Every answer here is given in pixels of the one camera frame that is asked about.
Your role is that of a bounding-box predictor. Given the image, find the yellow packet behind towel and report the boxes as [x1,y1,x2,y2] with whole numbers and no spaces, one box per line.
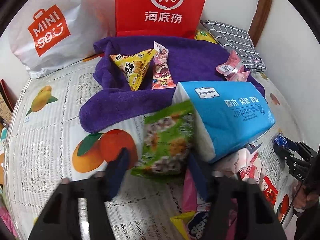
[194,29,217,44]

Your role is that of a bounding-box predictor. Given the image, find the pink wrapped snack pair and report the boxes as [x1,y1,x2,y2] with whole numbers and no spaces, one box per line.
[216,51,250,82]

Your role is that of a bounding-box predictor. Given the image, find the pale pink packet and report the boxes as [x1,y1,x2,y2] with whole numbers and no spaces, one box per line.
[213,144,261,179]

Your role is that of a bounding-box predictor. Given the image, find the large pink snack bag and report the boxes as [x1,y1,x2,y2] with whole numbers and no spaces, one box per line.
[170,167,238,240]

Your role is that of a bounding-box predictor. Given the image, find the white strawberry jelly packet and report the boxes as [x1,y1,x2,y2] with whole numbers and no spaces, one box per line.
[240,152,265,186]

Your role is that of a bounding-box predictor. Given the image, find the yellow triangular snack packet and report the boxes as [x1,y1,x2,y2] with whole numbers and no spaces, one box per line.
[110,49,156,91]

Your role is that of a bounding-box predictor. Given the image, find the purple towel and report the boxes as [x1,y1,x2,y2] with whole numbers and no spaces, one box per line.
[79,35,266,133]

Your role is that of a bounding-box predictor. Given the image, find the green snack packet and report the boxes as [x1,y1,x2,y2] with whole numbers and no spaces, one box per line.
[131,100,194,179]

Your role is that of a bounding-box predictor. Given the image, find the small red snack packet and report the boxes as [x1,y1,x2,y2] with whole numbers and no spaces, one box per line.
[260,176,278,207]

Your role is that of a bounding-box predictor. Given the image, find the grey checked folded cloth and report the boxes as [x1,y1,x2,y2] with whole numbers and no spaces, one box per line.
[200,20,267,72]

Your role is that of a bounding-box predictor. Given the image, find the fruit print bed sheet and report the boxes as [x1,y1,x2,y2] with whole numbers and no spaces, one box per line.
[4,58,303,239]

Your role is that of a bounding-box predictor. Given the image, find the blue tissue pack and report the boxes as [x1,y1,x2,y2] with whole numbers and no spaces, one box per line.
[172,81,275,163]

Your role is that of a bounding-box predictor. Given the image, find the white Miniso plastic bag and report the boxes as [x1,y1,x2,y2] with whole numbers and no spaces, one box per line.
[8,0,108,79]

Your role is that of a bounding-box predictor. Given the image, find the red Haidilao paper bag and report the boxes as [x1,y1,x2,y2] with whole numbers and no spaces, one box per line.
[116,0,205,38]

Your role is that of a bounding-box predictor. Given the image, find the pink cartoon candy packet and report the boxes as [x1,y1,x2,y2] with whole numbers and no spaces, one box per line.
[152,42,176,89]

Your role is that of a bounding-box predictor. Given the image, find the person's right hand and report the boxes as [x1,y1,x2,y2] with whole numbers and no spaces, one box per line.
[293,182,319,210]

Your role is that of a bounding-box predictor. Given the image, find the red framed book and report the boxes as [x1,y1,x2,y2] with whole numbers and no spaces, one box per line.
[0,79,16,124]

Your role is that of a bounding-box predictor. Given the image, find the brown wooden door frame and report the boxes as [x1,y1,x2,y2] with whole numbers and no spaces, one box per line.
[248,0,273,46]

